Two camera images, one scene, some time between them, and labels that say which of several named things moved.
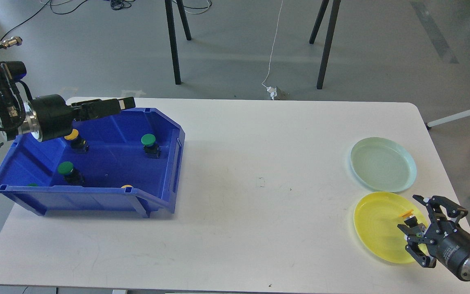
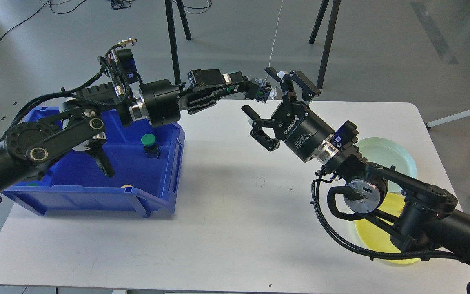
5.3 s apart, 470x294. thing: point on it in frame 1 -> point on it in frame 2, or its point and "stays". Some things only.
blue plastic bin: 127,161 stays
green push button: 72,176 -> 258,89
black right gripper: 446,241 -> 304,134
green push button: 151,149 stays
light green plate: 383,164 stays
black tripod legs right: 336,5 stays
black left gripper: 54,116 -> 162,103
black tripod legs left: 170,18 stays
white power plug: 273,91 stays
